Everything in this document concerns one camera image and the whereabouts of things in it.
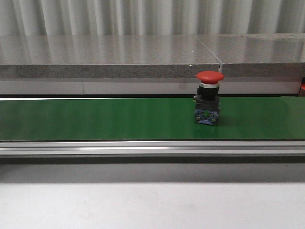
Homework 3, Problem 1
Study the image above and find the green conveyor belt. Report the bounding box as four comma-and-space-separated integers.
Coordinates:
0, 96, 305, 141

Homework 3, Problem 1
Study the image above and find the grey speckled stone slab right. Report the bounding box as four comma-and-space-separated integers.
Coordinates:
197, 33, 305, 79

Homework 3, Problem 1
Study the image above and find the grey speckled stone slab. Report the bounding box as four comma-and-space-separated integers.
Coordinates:
197, 33, 305, 79
0, 35, 219, 79

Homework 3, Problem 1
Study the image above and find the grey speckled stone slab left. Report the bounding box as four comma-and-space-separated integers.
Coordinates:
0, 35, 219, 79

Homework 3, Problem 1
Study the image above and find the white panel under slab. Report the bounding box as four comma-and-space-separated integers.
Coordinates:
0, 77, 301, 95

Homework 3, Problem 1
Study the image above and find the white corrugated curtain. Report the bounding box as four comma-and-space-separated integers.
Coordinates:
0, 0, 305, 36

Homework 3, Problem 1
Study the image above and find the aluminium conveyor side rail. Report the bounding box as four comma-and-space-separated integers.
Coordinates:
0, 140, 305, 158

